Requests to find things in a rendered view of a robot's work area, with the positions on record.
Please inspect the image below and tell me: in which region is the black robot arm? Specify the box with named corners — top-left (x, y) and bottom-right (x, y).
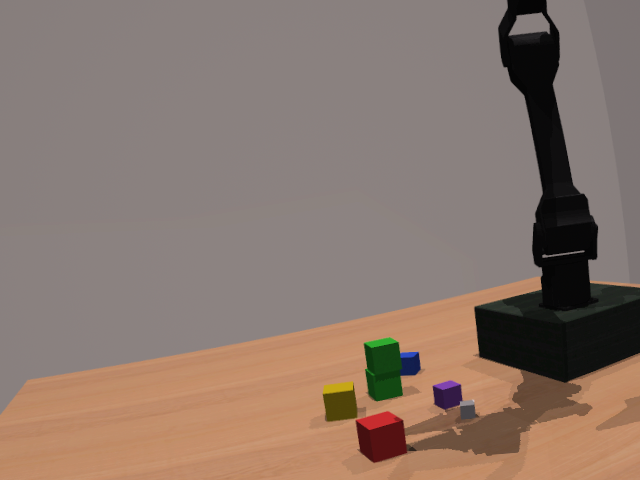
top-left (498, 0), bottom-right (599, 311)

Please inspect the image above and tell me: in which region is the red block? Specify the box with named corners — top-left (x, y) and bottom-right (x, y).
top-left (355, 411), bottom-right (407, 462)

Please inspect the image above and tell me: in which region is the yellow block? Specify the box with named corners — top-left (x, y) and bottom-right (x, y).
top-left (323, 381), bottom-right (358, 422)

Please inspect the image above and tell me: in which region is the blue block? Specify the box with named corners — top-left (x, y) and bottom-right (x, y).
top-left (400, 352), bottom-right (421, 376)

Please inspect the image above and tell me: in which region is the purple cube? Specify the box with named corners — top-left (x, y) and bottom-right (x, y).
top-left (432, 380), bottom-right (463, 410)

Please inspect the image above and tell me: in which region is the green block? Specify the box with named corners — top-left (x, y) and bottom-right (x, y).
top-left (365, 369), bottom-right (403, 402)
top-left (363, 337), bottom-right (403, 375)

